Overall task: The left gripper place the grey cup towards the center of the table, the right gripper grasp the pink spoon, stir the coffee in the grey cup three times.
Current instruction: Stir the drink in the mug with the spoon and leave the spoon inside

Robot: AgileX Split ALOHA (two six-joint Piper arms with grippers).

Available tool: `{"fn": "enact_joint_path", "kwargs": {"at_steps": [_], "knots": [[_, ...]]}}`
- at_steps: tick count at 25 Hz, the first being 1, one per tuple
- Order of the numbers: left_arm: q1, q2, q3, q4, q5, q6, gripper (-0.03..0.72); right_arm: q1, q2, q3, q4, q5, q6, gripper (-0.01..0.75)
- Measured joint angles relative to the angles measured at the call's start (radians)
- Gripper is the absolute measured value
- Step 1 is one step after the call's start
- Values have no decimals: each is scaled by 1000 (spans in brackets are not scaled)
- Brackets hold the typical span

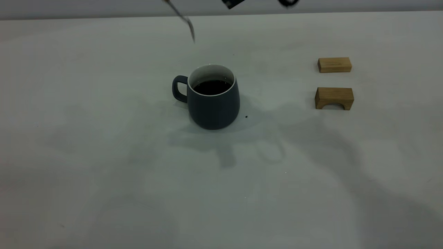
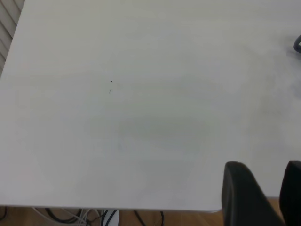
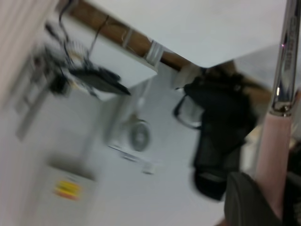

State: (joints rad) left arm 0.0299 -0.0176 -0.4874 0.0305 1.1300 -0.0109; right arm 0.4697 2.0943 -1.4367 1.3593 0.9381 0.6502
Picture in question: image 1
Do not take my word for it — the pink handled grey spoon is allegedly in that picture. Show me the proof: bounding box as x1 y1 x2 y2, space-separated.
163 0 196 44

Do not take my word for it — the grey ceramic mug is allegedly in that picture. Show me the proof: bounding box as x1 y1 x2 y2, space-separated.
172 64 241 130

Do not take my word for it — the dark coffee liquid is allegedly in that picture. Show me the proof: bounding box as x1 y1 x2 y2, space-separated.
193 80 232 96

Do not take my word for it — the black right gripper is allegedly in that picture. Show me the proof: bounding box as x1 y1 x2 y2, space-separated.
221 0 245 10

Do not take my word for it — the arched wooden block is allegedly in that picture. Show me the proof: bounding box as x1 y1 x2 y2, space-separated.
315 87 354 111

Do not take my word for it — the flat rectangular wooden block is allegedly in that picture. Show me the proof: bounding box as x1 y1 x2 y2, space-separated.
318 57 352 73

